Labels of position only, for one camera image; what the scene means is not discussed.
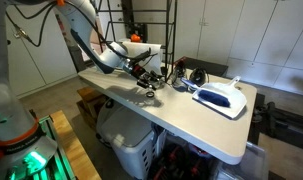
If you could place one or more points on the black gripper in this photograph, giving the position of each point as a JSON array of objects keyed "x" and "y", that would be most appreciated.
[{"x": 133, "y": 68}]

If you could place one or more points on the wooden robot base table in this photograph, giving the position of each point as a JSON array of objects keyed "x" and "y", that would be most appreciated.
[{"x": 80, "y": 162}]

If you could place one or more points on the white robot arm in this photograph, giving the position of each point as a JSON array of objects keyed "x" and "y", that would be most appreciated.
[{"x": 25, "y": 148}]

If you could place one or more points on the white paper towel roll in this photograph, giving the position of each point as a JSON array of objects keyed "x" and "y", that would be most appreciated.
[{"x": 151, "y": 62}]

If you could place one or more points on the orange power drill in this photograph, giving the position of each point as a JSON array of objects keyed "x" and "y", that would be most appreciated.
[{"x": 135, "y": 38}]

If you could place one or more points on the grey sneaker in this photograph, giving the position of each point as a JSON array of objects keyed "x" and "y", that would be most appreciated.
[{"x": 199, "y": 76}]

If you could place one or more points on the white laundry basket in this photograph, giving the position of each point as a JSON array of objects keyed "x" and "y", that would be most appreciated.
[{"x": 135, "y": 140}]

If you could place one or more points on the blue hand brush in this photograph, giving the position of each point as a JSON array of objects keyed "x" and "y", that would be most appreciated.
[{"x": 206, "y": 95}]

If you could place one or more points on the white cabinet doors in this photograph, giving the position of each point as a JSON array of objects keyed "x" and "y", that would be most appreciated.
[{"x": 259, "y": 40}]

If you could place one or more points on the clear plastic bin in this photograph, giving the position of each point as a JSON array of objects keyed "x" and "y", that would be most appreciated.
[{"x": 253, "y": 166}]

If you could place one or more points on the black wire rack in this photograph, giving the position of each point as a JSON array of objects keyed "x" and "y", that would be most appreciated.
[{"x": 153, "y": 21}]

